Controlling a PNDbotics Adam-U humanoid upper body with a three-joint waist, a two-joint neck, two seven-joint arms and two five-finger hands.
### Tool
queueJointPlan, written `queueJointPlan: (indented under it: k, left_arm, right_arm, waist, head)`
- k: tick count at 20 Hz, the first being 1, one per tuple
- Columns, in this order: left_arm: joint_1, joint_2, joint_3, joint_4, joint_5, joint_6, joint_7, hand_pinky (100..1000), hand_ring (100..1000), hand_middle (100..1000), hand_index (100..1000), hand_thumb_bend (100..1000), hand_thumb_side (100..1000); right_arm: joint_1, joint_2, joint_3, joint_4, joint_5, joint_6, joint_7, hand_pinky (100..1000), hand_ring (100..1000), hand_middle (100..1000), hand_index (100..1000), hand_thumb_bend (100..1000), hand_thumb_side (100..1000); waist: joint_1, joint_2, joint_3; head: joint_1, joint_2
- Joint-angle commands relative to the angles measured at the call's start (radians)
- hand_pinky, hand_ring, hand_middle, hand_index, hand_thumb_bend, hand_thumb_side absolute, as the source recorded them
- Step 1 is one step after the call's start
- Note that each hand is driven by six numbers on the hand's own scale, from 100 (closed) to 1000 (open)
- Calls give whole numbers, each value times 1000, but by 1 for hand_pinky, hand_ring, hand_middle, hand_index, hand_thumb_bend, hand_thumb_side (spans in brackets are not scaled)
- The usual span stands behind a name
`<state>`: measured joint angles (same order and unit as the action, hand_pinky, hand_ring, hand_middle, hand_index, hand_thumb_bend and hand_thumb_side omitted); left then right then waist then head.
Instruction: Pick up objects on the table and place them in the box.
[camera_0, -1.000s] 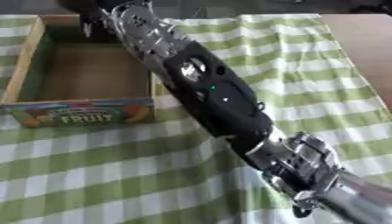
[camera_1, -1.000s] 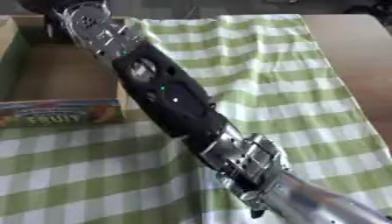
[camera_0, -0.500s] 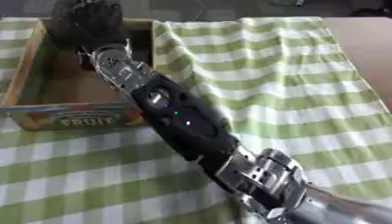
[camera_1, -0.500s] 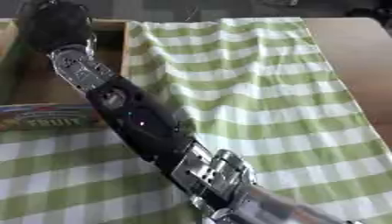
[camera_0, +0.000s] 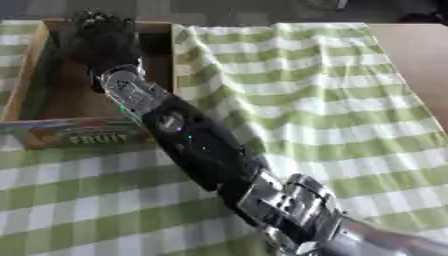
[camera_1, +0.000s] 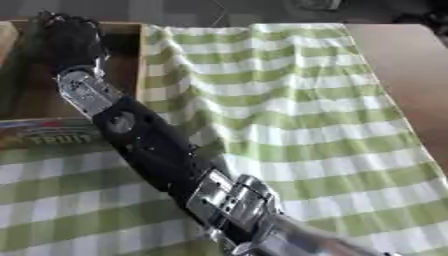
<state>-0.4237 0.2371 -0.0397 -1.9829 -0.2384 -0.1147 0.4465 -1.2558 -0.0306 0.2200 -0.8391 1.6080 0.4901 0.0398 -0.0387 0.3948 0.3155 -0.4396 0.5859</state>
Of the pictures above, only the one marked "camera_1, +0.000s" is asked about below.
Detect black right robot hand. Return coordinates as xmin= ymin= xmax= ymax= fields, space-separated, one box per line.
xmin=22 ymin=10 xmax=112 ymax=76

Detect tan cardboard box, brown inside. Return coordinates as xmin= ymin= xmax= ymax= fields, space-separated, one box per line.
xmin=0 ymin=19 xmax=151 ymax=151

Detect thin cable on floor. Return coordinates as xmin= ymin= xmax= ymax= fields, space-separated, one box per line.
xmin=208 ymin=0 xmax=231 ymax=28

